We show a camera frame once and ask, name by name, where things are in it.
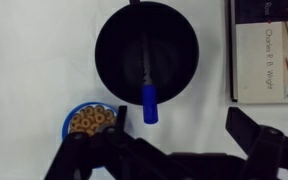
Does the black and white book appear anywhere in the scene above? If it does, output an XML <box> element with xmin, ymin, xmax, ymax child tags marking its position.
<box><xmin>227</xmin><ymin>0</ymin><xmax>288</xmax><ymax>104</ymax></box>

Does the blue bowl of cereal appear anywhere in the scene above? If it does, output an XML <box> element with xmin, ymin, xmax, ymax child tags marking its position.
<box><xmin>61</xmin><ymin>102</ymin><xmax>117</xmax><ymax>147</ymax></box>

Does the black mug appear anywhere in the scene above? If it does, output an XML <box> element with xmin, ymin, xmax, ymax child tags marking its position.
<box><xmin>95</xmin><ymin>1</ymin><xmax>199</xmax><ymax>105</ymax></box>

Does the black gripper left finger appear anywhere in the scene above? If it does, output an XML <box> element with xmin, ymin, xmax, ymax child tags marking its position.
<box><xmin>44</xmin><ymin>106</ymin><xmax>171</xmax><ymax>180</ymax></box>

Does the white tablecloth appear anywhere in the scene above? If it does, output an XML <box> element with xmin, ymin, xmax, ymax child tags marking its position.
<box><xmin>0</xmin><ymin>0</ymin><xmax>288</xmax><ymax>180</ymax></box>

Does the black marker blue cap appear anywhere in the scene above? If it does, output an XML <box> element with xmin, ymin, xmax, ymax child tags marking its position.
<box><xmin>141</xmin><ymin>33</ymin><xmax>158</xmax><ymax>124</ymax></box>

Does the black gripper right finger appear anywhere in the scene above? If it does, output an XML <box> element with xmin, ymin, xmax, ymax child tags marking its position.
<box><xmin>225</xmin><ymin>107</ymin><xmax>288</xmax><ymax>180</ymax></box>

